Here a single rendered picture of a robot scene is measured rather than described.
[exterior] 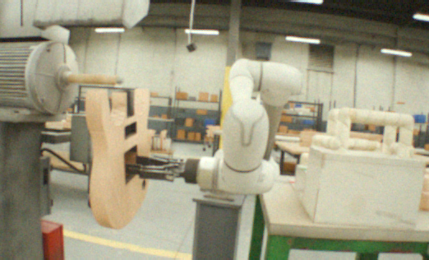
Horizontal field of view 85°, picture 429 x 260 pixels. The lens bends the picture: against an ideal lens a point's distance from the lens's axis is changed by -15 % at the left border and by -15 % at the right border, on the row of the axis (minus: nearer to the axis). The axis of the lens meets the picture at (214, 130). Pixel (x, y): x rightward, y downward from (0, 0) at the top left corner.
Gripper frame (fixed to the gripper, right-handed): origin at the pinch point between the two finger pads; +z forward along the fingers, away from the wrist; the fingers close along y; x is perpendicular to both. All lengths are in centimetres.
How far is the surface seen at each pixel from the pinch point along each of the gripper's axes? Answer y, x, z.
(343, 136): -11, 16, -55
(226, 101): 690, -57, 14
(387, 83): 1130, 42, -688
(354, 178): -13, 7, -59
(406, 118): -10, 22, -71
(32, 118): 1.7, 11.0, 38.3
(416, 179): -14, 7, -75
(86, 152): 23.1, -6.7, 30.8
